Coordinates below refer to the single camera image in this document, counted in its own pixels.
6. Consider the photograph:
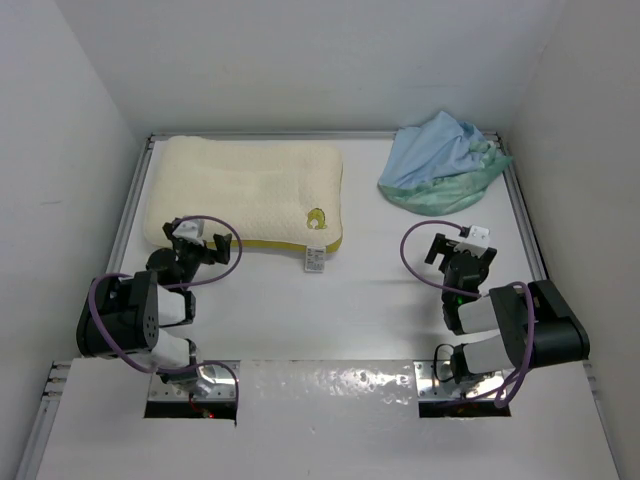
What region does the light blue pillowcase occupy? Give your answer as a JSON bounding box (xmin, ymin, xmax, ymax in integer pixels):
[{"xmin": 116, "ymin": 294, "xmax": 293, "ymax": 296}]
[{"xmin": 377, "ymin": 111, "xmax": 513, "ymax": 217}]

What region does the cream yellow-edged pillow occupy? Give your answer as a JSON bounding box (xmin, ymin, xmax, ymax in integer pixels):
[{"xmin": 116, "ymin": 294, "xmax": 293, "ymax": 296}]
[{"xmin": 144, "ymin": 136, "xmax": 343, "ymax": 253}]

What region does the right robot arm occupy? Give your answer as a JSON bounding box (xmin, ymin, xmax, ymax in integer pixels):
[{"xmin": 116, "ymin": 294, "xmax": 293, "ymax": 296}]
[{"xmin": 425, "ymin": 233, "xmax": 591, "ymax": 384}]

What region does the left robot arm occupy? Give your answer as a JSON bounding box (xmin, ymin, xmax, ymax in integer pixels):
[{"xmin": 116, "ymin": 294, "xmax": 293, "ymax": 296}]
[{"xmin": 76, "ymin": 215, "xmax": 242, "ymax": 396}]

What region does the white pillow care label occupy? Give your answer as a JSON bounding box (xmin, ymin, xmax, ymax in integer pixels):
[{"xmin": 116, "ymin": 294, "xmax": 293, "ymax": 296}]
[{"xmin": 304, "ymin": 246, "xmax": 327, "ymax": 273}]

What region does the white front cover board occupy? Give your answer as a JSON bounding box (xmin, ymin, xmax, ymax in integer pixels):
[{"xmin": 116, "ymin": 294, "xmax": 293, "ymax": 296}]
[{"xmin": 38, "ymin": 359, "xmax": 617, "ymax": 479}]

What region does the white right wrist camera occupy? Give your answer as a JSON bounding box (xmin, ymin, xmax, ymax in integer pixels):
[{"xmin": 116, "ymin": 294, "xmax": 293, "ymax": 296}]
[{"xmin": 454, "ymin": 225, "xmax": 490, "ymax": 257}]

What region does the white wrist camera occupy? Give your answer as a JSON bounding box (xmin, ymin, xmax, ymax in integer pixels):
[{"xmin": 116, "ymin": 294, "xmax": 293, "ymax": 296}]
[
  {"xmin": 172, "ymin": 219, "xmax": 204, "ymax": 245},
  {"xmin": 454, "ymin": 225, "xmax": 490, "ymax": 257}
]

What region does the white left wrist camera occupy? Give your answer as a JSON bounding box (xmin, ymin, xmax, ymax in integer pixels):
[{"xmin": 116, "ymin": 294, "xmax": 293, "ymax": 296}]
[{"xmin": 172, "ymin": 219, "xmax": 204, "ymax": 245}]

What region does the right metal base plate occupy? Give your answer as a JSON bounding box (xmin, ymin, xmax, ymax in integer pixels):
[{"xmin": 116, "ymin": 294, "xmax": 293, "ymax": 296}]
[{"xmin": 413, "ymin": 360, "xmax": 507, "ymax": 402}]

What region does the metal base plate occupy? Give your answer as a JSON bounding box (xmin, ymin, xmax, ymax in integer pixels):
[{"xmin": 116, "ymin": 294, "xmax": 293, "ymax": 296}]
[
  {"xmin": 147, "ymin": 361, "xmax": 240, "ymax": 402},
  {"xmin": 413, "ymin": 360, "xmax": 507, "ymax": 402}
]

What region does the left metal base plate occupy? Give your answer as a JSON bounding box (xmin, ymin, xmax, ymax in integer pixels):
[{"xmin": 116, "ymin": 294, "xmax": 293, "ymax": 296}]
[{"xmin": 147, "ymin": 361, "xmax": 240, "ymax": 402}]

